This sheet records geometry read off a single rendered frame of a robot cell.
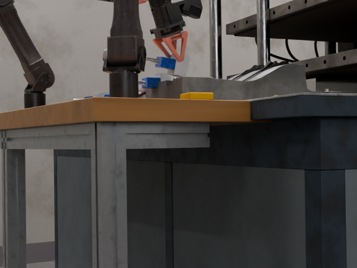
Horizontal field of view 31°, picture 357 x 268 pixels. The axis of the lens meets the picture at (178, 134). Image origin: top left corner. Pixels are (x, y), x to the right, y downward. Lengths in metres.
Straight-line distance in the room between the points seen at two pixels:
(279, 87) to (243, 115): 0.60
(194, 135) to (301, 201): 0.22
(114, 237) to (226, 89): 0.72
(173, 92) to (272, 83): 0.28
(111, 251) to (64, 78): 3.14
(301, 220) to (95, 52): 3.24
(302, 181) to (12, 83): 3.08
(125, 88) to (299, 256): 0.51
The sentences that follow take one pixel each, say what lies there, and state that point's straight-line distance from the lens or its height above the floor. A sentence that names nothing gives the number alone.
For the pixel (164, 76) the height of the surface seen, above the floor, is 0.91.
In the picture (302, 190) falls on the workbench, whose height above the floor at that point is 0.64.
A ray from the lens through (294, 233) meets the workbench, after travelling 1.20.
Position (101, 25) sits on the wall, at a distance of 4.34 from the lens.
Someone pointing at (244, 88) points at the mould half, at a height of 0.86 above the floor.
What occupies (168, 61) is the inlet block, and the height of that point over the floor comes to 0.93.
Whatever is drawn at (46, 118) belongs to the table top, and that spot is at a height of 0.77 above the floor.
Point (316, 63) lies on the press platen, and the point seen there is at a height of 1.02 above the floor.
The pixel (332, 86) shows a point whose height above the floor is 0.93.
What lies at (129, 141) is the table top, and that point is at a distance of 1.11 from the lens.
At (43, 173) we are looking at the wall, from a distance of 4.13.
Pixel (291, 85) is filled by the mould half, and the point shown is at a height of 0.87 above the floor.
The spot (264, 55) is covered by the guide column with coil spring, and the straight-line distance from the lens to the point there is 2.81.
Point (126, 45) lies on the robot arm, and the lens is 1.41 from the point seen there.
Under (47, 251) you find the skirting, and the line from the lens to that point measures 4.16.
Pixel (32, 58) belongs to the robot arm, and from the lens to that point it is 1.95.
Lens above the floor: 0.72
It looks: 1 degrees up
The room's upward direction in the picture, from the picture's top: 1 degrees counter-clockwise
